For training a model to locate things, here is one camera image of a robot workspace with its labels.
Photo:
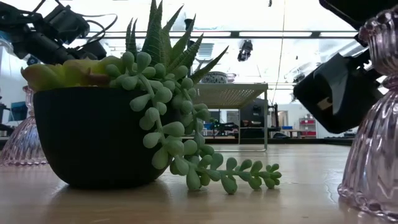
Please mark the artificial succulents in black pot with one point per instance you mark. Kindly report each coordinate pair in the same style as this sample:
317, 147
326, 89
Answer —
93, 133

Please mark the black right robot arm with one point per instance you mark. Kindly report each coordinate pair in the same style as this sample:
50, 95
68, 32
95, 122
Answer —
360, 11

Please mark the dark ceiling beam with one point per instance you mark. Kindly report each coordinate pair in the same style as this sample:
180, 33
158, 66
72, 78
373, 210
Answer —
233, 34

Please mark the pink ribbed glass candle holder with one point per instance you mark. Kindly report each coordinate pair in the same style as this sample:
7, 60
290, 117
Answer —
373, 140
21, 140
231, 77

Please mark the red storage rack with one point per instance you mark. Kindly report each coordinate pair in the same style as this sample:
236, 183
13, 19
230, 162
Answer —
308, 126

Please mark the blue screen monitor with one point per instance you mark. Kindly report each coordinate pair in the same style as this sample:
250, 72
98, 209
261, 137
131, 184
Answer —
18, 111

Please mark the black aluminium table frame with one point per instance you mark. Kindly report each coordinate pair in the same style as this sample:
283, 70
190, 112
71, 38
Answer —
311, 141

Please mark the black metal candlestick holder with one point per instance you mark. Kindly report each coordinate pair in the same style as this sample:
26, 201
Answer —
188, 24

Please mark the blue patterned ceramic candle holder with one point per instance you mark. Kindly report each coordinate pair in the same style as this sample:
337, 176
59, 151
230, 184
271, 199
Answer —
214, 77

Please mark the black hanging camera device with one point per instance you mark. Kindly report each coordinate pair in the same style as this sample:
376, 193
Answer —
245, 49

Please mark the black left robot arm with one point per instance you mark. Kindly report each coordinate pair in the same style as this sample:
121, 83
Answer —
37, 43

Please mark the black background machine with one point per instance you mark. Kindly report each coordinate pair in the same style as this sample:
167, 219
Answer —
253, 119

